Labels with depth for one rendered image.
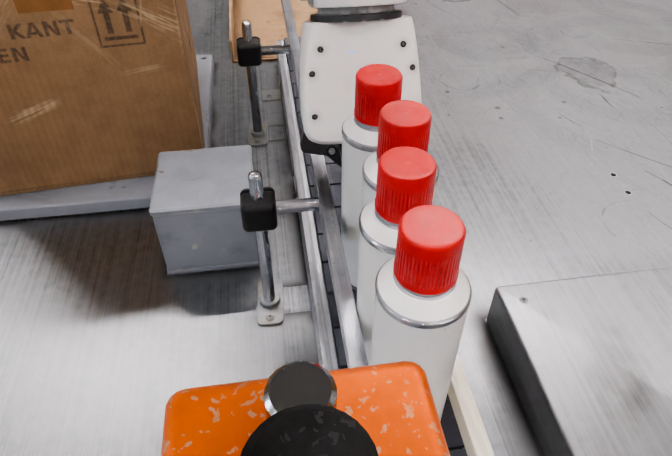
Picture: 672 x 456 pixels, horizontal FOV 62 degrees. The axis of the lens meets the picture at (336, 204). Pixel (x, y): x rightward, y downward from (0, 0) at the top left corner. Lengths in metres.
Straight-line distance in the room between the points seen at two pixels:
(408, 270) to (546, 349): 0.24
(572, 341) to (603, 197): 0.28
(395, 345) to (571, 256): 0.38
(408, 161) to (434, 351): 0.10
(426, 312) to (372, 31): 0.25
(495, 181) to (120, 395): 0.49
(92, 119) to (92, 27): 0.11
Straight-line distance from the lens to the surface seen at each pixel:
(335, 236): 0.45
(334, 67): 0.46
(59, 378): 0.58
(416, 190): 0.31
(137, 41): 0.63
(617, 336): 0.54
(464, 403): 0.42
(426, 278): 0.28
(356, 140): 0.41
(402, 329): 0.30
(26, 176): 0.74
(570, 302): 0.55
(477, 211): 0.69
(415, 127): 0.35
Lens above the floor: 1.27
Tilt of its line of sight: 41 degrees down
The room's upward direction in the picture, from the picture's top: straight up
